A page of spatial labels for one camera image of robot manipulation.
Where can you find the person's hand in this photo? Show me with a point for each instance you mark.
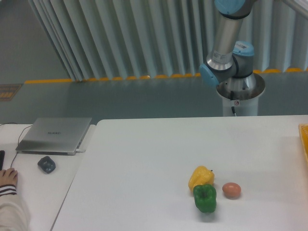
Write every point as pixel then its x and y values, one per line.
pixel 8 177

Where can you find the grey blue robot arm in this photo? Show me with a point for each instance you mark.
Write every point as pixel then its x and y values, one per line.
pixel 226 43

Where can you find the striped sleeve forearm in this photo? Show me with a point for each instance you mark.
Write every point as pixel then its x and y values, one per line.
pixel 13 213

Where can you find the yellow plastic basket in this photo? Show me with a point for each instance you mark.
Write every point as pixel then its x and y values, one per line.
pixel 303 134

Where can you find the black phone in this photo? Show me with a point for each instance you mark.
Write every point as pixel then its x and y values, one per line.
pixel 2 156

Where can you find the silver closed laptop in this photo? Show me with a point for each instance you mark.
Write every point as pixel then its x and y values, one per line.
pixel 57 136

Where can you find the white pleated curtain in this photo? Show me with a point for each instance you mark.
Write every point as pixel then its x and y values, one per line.
pixel 120 39

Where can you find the yellow bell pepper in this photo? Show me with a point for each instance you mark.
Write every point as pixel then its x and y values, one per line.
pixel 201 176

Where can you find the green bell pepper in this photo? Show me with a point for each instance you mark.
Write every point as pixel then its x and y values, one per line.
pixel 205 198

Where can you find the brown egg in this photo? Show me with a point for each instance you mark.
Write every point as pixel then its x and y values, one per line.
pixel 231 190

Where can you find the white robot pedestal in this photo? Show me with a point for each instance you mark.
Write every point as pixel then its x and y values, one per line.
pixel 240 96

